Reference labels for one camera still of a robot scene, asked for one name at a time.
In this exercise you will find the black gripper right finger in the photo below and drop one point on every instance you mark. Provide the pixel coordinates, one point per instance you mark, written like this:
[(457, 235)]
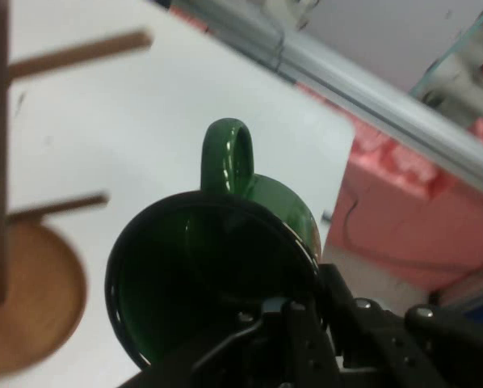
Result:
[(387, 347)]

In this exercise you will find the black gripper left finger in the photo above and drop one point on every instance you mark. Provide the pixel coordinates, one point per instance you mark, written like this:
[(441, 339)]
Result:
[(298, 347)]

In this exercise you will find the green enamel mug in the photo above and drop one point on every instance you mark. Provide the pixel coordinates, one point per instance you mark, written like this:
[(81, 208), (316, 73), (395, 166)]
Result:
[(217, 161)]

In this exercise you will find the pink foam packaging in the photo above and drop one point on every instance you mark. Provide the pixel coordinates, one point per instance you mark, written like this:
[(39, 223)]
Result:
[(395, 226)]

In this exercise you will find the black table edge clip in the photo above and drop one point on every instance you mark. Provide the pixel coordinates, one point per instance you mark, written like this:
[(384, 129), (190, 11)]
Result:
[(326, 216)]

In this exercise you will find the wooden mug tree stand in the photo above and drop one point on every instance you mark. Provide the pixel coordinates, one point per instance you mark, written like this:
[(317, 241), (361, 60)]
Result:
[(31, 291)]

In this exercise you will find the side aluminium frame rail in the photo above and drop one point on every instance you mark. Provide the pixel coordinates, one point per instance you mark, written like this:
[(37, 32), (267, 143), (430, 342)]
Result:
[(366, 101)]

